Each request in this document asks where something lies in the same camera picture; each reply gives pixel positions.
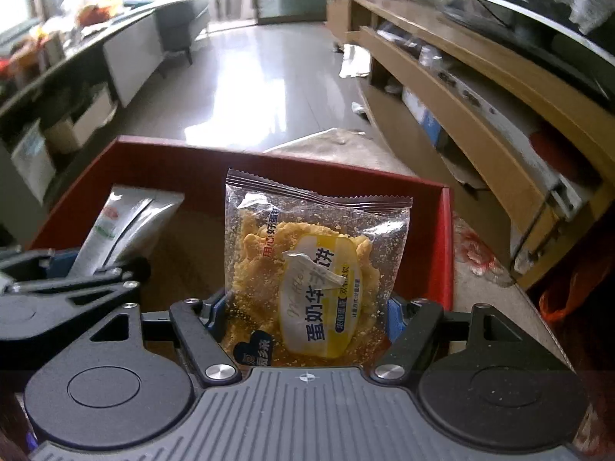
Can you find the dark grey sideboard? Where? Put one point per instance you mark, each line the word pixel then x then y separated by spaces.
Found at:
pixel 33 177

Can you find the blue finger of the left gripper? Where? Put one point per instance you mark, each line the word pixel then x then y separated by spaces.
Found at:
pixel 38 264
pixel 137 269

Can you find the black television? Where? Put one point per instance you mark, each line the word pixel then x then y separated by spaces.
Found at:
pixel 541 31

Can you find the wooden TV console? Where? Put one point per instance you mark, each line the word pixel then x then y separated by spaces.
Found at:
pixel 530 159

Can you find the white green long snack pack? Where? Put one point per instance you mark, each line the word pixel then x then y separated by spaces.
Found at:
pixel 127 227

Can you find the white storage box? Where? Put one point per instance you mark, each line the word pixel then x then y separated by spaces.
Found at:
pixel 71 133

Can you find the grey sofa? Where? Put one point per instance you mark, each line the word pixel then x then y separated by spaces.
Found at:
pixel 179 23

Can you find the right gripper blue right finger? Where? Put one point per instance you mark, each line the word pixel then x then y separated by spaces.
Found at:
pixel 400 312

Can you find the red cardboard box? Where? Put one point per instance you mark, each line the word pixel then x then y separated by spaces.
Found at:
pixel 426 269

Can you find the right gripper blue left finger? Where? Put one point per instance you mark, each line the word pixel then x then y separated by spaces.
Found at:
pixel 196 315

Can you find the yellow egg waffle clear pack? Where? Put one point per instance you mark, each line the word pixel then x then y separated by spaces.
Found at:
pixel 308 276

